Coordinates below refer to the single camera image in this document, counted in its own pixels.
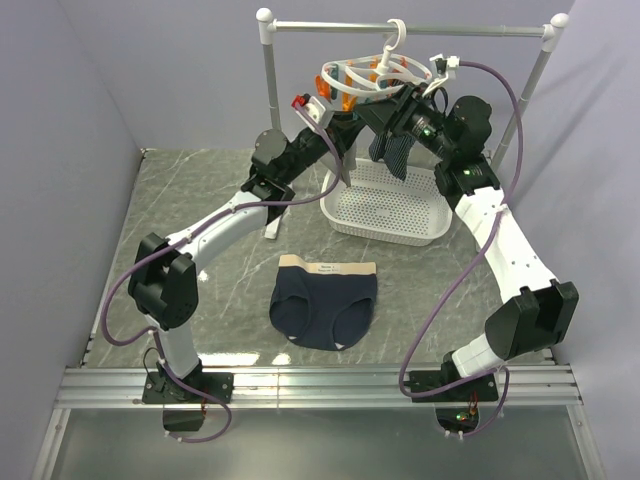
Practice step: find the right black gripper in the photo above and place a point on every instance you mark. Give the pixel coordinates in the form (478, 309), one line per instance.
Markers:
(376, 113)

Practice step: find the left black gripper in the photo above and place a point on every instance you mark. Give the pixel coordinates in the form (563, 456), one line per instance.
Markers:
(346, 127)

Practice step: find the white round clip hanger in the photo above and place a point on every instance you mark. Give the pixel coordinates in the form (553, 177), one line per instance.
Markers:
(346, 83)

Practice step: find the navy blue underwear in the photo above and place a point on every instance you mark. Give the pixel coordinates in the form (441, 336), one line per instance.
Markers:
(323, 306)

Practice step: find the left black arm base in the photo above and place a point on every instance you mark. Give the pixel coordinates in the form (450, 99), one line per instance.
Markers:
(183, 410)

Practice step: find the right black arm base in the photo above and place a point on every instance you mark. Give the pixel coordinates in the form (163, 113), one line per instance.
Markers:
(462, 417)

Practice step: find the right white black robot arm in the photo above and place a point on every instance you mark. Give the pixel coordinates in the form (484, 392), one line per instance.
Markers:
(537, 308)

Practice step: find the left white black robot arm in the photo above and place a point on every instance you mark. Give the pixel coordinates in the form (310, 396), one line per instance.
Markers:
(164, 288)

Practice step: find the striped hanging underwear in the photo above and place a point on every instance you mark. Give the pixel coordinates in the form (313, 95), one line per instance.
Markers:
(393, 151)

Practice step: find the white perforated laundry basket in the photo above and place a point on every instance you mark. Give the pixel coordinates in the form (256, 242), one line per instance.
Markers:
(378, 206)

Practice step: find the white metal clothes rack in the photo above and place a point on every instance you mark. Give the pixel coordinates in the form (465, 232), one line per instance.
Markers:
(419, 155)

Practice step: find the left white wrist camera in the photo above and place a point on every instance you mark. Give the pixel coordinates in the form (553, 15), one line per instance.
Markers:
(315, 112)

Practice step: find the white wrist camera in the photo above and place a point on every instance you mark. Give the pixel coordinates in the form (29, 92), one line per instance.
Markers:
(443, 68)
(315, 112)

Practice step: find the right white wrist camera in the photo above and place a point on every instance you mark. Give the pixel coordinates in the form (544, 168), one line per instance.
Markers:
(443, 68)

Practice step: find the aluminium mounting rail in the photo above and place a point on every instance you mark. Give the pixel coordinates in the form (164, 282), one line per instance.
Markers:
(359, 387)

